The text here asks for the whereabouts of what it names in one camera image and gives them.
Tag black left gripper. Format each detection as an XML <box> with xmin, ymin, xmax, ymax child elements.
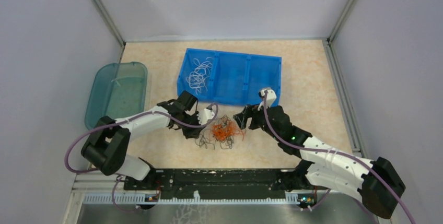
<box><xmin>179</xmin><ymin>111</ymin><xmax>207</xmax><ymax>139</ymax></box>

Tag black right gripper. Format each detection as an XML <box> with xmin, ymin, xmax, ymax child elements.
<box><xmin>234</xmin><ymin>100</ymin><xmax>281</xmax><ymax>142</ymax></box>

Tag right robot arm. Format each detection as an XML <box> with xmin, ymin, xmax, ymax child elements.
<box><xmin>234</xmin><ymin>105</ymin><xmax>405</xmax><ymax>219</ymax></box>

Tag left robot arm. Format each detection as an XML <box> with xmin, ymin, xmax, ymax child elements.
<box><xmin>80</xmin><ymin>91</ymin><xmax>217</xmax><ymax>190</ymax></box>

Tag blue plastic compartment bin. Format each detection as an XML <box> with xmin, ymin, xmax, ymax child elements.
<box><xmin>177</xmin><ymin>48</ymin><xmax>282</xmax><ymax>106</ymax></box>

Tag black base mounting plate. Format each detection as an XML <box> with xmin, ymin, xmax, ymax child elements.
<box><xmin>124</xmin><ymin>169</ymin><xmax>314</xmax><ymax>199</ymax></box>

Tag teal plastic basin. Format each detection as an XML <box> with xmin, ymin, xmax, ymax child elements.
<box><xmin>85</xmin><ymin>62</ymin><xmax>148</xmax><ymax>129</ymax></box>

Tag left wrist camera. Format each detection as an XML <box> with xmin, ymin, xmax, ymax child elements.
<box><xmin>197</xmin><ymin>108</ymin><xmax>215</xmax><ymax>125</ymax></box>

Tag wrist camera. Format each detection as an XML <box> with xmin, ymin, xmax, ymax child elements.
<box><xmin>258</xmin><ymin>87</ymin><xmax>277</xmax><ymax>110</ymax></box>
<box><xmin>197</xmin><ymin>108</ymin><xmax>215</xmax><ymax>125</ymax></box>

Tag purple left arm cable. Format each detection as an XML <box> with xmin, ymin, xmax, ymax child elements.
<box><xmin>65</xmin><ymin>103</ymin><xmax>219</xmax><ymax>215</ymax></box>

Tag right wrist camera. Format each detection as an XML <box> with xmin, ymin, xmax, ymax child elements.
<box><xmin>258</xmin><ymin>87</ymin><xmax>277</xmax><ymax>110</ymax></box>

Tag white cables in bin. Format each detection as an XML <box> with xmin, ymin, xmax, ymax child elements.
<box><xmin>185</xmin><ymin>57</ymin><xmax>214</xmax><ymax>95</ymax></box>

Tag white slotted cable duct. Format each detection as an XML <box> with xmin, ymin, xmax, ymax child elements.
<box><xmin>83</xmin><ymin>191</ymin><xmax>300</xmax><ymax>206</ymax></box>

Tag aluminium frame rail right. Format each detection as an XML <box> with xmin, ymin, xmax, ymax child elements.
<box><xmin>322</xmin><ymin>0</ymin><xmax>367</xmax><ymax>157</ymax></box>

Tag aluminium frame rail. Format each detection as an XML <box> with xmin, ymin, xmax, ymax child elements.
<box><xmin>322</xmin><ymin>0</ymin><xmax>367</xmax><ymax>157</ymax></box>
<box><xmin>91</xmin><ymin>0</ymin><xmax>126</xmax><ymax>48</ymax></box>

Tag aluminium frame rail left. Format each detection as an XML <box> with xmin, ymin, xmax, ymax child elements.
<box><xmin>91</xmin><ymin>0</ymin><xmax>126</xmax><ymax>48</ymax></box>

